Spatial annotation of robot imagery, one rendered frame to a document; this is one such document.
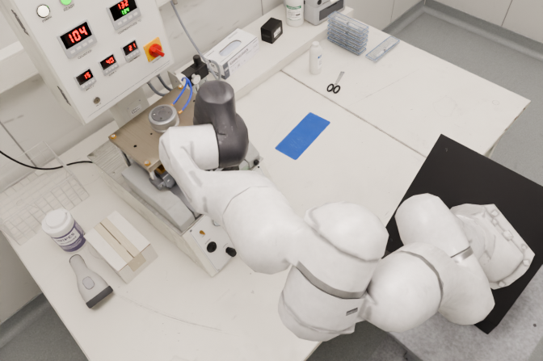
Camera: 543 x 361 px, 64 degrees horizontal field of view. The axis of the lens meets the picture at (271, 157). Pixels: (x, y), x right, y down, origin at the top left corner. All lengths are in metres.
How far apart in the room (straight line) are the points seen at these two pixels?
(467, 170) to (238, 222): 0.75
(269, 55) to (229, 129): 1.07
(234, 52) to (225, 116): 0.97
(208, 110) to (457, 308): 0.59
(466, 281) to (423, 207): 0.15
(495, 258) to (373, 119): 0.76
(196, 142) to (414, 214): 0.44
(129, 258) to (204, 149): 0.58
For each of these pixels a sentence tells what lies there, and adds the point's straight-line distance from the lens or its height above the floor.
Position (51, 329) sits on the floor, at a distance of 2.38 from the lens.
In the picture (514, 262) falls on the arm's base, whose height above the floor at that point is 1.00.
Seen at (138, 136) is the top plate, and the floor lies 1.11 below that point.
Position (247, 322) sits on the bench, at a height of 0.75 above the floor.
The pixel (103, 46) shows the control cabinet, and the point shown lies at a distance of 1.21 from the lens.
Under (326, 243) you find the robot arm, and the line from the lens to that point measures 0.59.
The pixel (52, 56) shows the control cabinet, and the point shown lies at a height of 1.38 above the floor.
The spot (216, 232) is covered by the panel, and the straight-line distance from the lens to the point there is 1.31.
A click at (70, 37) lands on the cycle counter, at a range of 1.15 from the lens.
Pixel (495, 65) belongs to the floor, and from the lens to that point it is 3.32.
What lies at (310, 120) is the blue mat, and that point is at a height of 0.75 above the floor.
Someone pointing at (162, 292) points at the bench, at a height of 0.75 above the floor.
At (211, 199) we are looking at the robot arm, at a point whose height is 1.39.
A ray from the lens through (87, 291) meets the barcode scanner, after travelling 1.40.
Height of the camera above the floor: 1.98
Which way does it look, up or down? 51 degrees down
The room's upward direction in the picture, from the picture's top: 6 degrees counter-clockwise
